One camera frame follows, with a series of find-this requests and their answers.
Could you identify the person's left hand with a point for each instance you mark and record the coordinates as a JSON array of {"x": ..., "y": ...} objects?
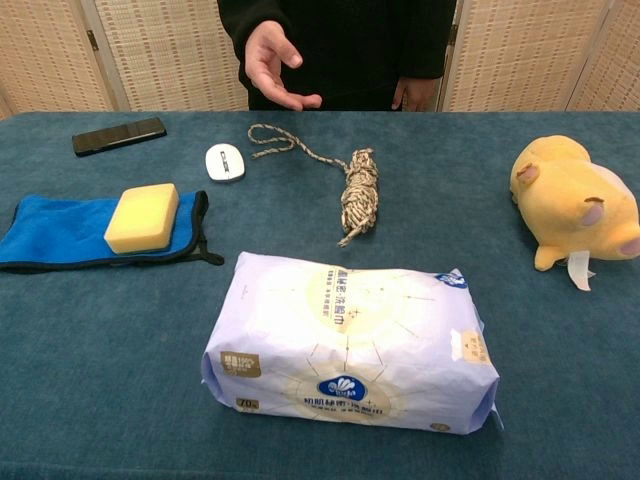
[{"x": 412, "y": 95}]

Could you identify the white tissue pack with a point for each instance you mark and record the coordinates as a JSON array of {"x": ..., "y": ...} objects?
[{"x": 350, "y": 350}]

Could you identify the yellow plush toy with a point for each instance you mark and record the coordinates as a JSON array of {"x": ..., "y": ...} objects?
[{"x": 565, "y": 200}]

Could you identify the person's black-clothed torso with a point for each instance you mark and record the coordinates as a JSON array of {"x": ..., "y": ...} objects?
[{"x": 360, "y": 45}]

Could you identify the yellow sponge block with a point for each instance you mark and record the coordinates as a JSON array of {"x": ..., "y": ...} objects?
[{"x": 142, "y": 218}]

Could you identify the black smartphone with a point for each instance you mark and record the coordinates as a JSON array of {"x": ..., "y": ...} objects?
[{"x": 119, "y": 135}]

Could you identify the beige woven folding screen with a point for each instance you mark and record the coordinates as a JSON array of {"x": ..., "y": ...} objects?
[{"x": 525, "y": 50}]

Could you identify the person's right hand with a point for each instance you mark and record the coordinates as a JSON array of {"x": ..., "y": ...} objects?
[{"x": 270, "y": 65}]

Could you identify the teal tablecloth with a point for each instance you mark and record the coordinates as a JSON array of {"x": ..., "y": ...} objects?
[{"x": 100, "y": 350}]

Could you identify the white computer mouse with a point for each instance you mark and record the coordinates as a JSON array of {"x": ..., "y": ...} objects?
[{"x": 225, "y": 162}]

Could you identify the blue cloth with black trim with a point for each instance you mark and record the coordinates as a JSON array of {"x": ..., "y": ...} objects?
[{"x": 65, "y": 230}]

